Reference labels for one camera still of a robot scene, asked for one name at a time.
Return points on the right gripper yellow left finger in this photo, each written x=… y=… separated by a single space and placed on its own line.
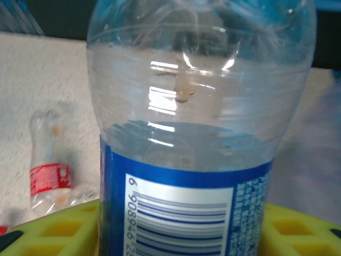
x=66 y=232

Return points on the large clear bottle blue label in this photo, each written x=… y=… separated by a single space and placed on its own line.
x=186 y=106

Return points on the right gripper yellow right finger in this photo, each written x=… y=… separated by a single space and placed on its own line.
x=293 y=234

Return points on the small Coke bottle red label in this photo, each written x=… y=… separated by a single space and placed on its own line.
x=50 y=181

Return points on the translucent purple bin bag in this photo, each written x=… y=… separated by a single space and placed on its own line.
x=314 y=149

